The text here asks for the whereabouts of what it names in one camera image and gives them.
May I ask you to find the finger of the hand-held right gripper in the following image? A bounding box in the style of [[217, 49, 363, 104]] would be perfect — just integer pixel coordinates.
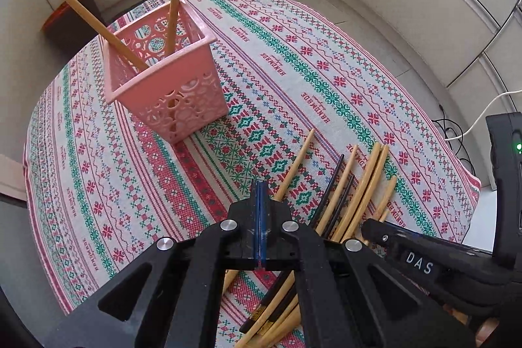
[[361, 218, 522, 318]]

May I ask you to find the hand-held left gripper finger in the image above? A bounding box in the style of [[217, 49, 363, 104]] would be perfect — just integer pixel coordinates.
[[261, 181, 477, 348], [43, 180, 262, 348]]

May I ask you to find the bunch of wooden chopsticks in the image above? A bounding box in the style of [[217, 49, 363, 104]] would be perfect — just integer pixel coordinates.
[[222, 128, 398, 348]]

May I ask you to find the black chopstick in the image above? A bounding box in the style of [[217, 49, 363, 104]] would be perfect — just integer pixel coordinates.
[[238, 175, 355, 333], [261, 155, 346, 310]]

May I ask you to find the pink plastic basket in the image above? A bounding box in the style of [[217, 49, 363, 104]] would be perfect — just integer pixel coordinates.
[[102, 1, 230, 145]]

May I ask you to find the patterned tablecloth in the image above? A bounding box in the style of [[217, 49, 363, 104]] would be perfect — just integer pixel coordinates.
[[24, 0, 482, 348]]

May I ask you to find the beige flat board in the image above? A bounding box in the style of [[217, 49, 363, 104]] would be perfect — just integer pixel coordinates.
[[0, 153, 28, 201]]

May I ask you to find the dark trash bin orange liner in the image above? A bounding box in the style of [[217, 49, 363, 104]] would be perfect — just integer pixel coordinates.
[[41, 0, 109, 61]]

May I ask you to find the white cable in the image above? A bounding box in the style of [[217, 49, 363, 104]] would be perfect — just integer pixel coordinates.
[[446, 88, 522, 142]]

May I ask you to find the black cable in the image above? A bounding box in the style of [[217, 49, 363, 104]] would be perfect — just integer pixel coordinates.
[[431, 103, 477, 171]]

